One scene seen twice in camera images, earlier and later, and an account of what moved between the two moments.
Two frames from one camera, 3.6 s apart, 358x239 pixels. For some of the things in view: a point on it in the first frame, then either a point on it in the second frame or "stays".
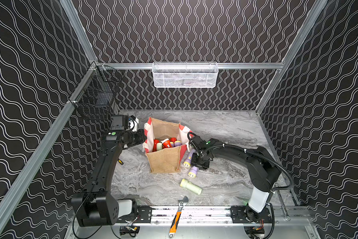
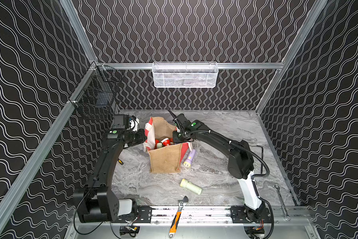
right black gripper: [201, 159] -> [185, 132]
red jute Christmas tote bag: [165, 143] stays
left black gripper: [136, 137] stays
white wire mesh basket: [185, 74] stays
